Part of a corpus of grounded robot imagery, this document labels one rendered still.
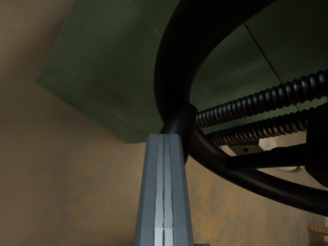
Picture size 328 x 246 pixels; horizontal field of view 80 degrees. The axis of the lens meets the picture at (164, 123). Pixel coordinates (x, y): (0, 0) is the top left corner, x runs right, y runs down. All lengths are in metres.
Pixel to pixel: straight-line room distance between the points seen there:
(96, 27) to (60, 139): 0.52
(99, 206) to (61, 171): 0.21
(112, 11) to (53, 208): 0.69
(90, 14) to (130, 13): 0.09
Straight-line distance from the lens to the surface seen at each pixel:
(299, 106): 0.42
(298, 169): 0.50
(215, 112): 0.26
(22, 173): 0.83
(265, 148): 0.51
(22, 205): 0.85
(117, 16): 0.38
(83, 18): 0.44
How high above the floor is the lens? 0.83
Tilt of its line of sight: 50 degrees down
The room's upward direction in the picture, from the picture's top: 78 degrees clockwise
